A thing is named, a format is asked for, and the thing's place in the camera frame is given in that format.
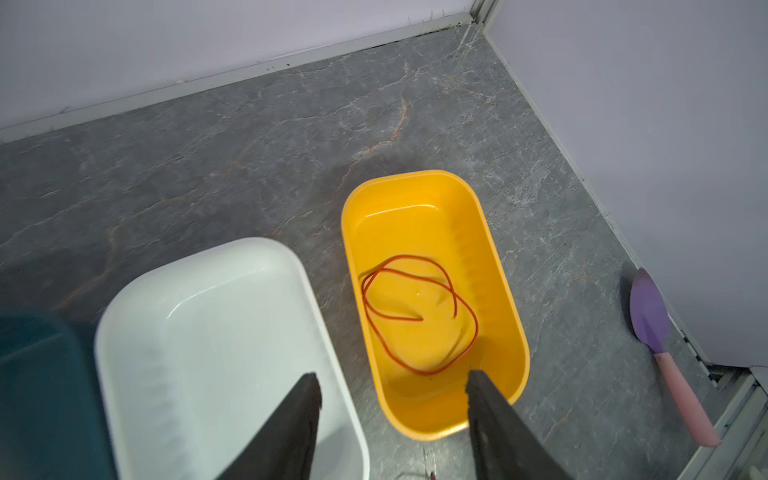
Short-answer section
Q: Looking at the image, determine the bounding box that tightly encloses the teal plastic bin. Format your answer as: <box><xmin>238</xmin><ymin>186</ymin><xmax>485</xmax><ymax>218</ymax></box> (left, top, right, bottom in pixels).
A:
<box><xmin>1</xmin><ymin>310</ymin><xmax>117</xmax><ymax>479</ymax></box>

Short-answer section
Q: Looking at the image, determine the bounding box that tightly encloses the white plastic bin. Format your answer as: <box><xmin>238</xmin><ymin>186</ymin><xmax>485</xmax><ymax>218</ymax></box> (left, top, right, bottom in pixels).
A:
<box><xmin>95</xmin><ymin>238</ymin><xmax>370</xmax><ymax>479</ymax></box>

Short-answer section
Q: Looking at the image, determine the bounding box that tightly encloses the yellow plastic bin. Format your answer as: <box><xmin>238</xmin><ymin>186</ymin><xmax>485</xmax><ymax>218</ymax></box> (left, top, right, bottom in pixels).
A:
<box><xmin>341</xmin><ymin>170</ymin><xmax>530</xmax><ymax>441</ymax></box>

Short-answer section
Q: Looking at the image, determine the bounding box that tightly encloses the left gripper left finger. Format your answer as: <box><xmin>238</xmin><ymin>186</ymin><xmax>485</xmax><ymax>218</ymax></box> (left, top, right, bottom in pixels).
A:
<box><xmin>219</xmin><ymin>373</ymin><xmax>322</xmax><ymax>479</ymax></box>

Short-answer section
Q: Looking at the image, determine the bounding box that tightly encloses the red cable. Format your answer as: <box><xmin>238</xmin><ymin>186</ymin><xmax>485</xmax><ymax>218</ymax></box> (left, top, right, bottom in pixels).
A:
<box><xmin>360</xmin><ymin>254</ymin><xmax>480</xmax><ymax>377</ymax></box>

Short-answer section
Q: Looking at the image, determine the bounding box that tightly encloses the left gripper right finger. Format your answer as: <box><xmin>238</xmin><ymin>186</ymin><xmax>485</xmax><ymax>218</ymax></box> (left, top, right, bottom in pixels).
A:
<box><xmin>466</xmin><ymin>370</ymin><xmax>569</xmax><ymax>479</ymax></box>

